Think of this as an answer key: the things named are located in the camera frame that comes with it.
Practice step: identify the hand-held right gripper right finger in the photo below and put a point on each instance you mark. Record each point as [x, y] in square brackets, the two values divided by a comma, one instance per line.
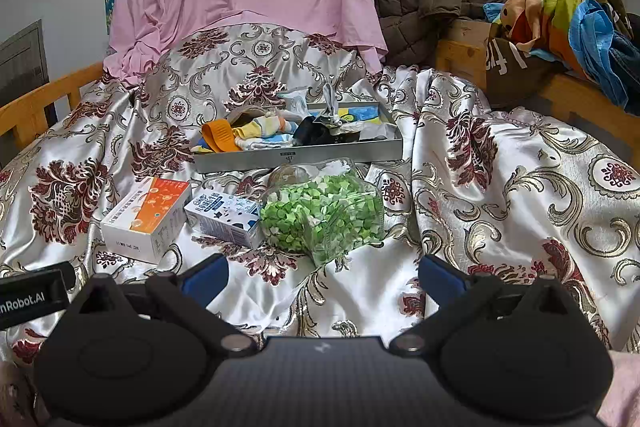
[442, 274]

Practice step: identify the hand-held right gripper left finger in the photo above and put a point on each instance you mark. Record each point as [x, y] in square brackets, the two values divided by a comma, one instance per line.
[205, 274]

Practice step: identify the bag of green pieces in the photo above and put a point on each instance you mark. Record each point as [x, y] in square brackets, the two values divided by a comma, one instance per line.
[320, 212]

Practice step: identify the orange cloth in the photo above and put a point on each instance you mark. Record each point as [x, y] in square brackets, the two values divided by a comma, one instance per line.
[220, 134]

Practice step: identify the grey metal tray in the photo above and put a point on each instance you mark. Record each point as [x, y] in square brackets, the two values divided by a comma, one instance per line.
[300, 159]

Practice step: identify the blue white milk carton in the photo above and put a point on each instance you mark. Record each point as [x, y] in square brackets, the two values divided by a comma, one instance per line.
[220, 217]

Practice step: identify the orange white box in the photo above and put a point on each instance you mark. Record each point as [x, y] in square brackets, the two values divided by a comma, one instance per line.
[150, 207]

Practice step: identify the floral satin blanket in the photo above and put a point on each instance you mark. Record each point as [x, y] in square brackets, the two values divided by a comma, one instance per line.
[500, 182]

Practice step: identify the white blue patterned sock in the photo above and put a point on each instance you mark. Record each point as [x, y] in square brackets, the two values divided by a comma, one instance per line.
[265, 144]

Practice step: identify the striped colourful sock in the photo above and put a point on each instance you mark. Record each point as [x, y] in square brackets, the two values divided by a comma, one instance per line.
[267, 127]

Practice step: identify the black cloth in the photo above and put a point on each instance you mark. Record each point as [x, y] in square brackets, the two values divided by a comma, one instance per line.
[310, 132]

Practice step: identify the colourful cartoon tote bag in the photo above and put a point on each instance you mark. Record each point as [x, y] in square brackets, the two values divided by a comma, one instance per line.
[365, 113]

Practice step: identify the grey cloth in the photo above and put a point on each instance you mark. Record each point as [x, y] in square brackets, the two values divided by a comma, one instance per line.
[334, 104]

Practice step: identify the pink garment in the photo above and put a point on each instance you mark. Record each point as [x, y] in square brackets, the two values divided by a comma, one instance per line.
[622, 387]

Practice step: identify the colourful clothes pile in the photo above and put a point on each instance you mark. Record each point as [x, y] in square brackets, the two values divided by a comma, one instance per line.
[550, 7]

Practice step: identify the wooden furniture frame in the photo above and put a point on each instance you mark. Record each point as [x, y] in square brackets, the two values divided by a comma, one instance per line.
[465, 52]

